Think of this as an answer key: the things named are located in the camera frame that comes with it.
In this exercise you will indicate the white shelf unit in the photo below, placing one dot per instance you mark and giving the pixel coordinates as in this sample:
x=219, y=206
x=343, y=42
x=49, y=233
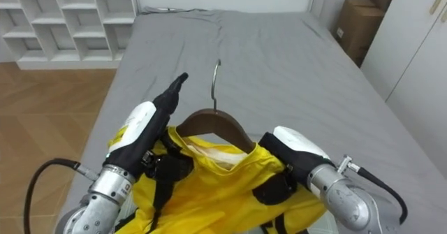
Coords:
x=66, y=21

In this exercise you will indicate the pale green folded cloth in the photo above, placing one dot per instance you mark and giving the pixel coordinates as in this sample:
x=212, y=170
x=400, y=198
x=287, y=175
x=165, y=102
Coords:
x=326, y=225

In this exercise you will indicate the brown wooden clothes hanger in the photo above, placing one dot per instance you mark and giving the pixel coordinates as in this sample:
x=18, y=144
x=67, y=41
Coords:
x=213, y=120

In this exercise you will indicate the grey bed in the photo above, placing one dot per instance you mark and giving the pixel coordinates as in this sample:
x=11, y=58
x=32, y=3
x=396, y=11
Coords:
x=272, y=63

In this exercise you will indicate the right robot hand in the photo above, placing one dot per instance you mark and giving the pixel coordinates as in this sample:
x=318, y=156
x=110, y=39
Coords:
x=300, y=153

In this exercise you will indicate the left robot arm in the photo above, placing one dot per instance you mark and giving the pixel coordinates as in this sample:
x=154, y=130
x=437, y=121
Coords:
x=104, y=195

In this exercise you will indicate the yellow and black shirt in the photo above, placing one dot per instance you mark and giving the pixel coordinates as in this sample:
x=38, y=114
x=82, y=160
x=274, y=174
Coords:
x=216, y=195

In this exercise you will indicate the white wardrobe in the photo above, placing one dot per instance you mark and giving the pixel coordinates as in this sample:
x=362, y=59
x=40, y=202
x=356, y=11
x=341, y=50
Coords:
x=412, y=52

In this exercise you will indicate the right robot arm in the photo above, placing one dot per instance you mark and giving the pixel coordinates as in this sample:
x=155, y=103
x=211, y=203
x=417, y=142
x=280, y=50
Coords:
x=345, y=199

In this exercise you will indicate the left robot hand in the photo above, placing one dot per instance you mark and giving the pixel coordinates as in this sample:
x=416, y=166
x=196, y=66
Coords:
x=143, y=136

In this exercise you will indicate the large cardboard box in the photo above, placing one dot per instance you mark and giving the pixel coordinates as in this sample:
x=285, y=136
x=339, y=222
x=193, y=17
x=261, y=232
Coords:
x=356, y=28

